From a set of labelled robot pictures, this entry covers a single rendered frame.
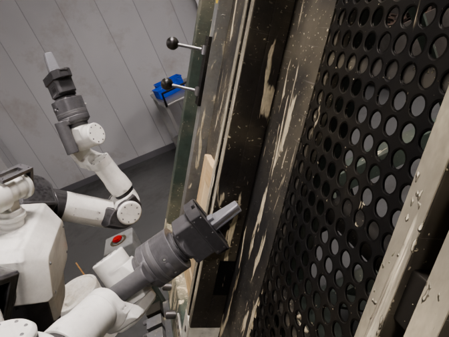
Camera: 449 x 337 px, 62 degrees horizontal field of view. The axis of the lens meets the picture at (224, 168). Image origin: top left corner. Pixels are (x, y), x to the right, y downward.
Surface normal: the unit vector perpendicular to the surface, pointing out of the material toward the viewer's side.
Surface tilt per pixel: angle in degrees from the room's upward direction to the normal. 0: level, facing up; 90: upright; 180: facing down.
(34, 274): 101
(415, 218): 57
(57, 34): 90
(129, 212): 90
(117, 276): 68
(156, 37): 90
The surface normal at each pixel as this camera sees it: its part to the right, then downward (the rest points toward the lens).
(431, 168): -0.96, -0.10
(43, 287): 0.84, 0.13
